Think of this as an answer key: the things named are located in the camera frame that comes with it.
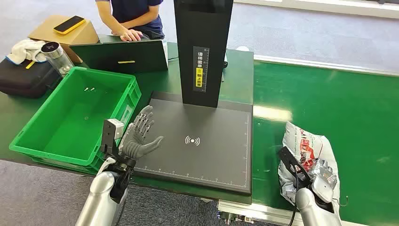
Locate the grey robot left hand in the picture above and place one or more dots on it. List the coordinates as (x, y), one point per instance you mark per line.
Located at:
(137, 143)

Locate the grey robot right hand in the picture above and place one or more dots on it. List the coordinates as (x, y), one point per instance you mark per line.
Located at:
(324, 184)

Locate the white plastic mailer package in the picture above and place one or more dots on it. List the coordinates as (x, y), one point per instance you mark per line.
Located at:
(304, 143)

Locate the person's right forearm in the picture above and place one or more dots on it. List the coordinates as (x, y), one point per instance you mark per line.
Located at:
(109, 17)

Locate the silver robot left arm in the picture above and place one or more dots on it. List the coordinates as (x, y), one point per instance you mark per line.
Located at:
(101, 196)

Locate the person's left forearm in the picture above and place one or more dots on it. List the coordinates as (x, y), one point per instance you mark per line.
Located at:
(137, 21)

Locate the conveyor motor connector block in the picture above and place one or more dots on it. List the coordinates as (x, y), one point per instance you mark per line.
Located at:
(233, 218)

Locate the brown cardboard box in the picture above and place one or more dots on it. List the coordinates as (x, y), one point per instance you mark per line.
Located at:
(81, 36)

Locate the green plastic crate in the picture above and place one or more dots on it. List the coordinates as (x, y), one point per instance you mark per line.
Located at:
(74, 124)

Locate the yellow sticker on laptop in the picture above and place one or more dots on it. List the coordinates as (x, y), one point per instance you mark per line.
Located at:
(126, 62)

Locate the ruler label with yellow patch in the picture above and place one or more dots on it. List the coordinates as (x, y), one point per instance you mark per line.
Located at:
(200, 68)

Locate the person's right hand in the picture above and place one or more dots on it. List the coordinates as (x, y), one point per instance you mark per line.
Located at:
(131, 35)

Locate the glass bottle with black lid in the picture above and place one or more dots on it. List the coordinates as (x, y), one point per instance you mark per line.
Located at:
(59, 59)

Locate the black zip case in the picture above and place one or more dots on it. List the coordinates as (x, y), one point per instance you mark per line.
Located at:
(25, 79)

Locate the black scanner column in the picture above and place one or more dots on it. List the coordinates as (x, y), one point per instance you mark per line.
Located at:
(202, 31)

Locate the person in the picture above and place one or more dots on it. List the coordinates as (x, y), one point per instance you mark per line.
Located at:
(134, 12)

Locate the yellow tag on case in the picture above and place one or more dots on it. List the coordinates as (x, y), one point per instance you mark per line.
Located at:
(30, 65)

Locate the yellow cased phone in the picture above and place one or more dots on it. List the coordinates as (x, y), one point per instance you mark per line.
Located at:
(69, 24)

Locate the white round knob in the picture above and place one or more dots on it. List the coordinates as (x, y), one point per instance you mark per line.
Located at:
(242, 48)

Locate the white towel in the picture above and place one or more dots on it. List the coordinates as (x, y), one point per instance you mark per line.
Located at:
(25, 50)

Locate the white floor ledge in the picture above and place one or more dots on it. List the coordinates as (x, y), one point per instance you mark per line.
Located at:
(311, 7)

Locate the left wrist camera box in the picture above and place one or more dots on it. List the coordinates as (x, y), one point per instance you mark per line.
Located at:
(112, 131)

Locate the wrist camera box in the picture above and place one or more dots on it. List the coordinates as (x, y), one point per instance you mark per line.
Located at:
(112, 131)
(293, 163)

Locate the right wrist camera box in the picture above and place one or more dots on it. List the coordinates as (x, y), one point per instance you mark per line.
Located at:
(293, 163)

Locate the black scanner base plate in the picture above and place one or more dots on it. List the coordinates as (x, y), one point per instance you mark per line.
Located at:
(212, 149)

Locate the aluminium conveyor side rail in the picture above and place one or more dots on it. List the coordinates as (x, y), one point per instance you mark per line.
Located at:
(249, 210)
(327, 65)

